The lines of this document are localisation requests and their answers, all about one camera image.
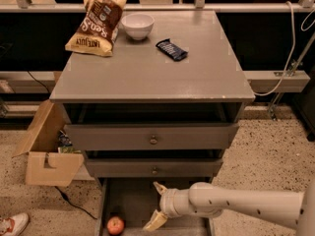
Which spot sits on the grey bottom drawer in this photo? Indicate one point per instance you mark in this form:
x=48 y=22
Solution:
x=134 y=200

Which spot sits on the items inside cardboard box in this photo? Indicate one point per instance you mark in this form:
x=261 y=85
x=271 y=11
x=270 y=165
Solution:
x=65 y=145

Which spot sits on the grey drawer cabinet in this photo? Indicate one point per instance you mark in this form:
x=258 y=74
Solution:
x=139 y=84

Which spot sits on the white bowl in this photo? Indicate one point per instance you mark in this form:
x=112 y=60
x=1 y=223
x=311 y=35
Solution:
x=138 y=26

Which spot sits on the grey drawer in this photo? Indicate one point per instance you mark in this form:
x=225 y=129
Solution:
x=151 y=137
x=153 y=167
x=134 y=200

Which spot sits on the grey top drawer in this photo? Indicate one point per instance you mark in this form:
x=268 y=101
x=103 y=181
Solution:
x=151 y=137

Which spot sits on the cardboard box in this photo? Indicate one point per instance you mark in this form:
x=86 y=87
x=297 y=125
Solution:
x=45 y=165

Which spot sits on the grey middle drawer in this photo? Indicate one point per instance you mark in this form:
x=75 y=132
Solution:
x=153 y=167

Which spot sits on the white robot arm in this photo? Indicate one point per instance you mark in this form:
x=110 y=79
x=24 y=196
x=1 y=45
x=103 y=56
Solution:
x=289 y=209

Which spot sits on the white red sneaker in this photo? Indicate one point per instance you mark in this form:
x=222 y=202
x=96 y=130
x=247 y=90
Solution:
x=14 y=225

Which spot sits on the metal railing bar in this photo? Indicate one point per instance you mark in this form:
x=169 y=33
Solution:
x=221 y=8

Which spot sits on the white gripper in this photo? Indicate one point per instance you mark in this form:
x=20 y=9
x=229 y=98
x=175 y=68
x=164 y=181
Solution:
x=168 y=202

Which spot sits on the dark blue snack bar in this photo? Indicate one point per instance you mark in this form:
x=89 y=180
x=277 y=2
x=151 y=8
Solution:
x=171 y=50

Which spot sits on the brown chip bag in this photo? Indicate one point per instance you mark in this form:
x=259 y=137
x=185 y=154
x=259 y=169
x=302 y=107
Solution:
x=98 y=30

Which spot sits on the red apple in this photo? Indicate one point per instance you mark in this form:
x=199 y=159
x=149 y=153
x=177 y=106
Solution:
x=115 y=225

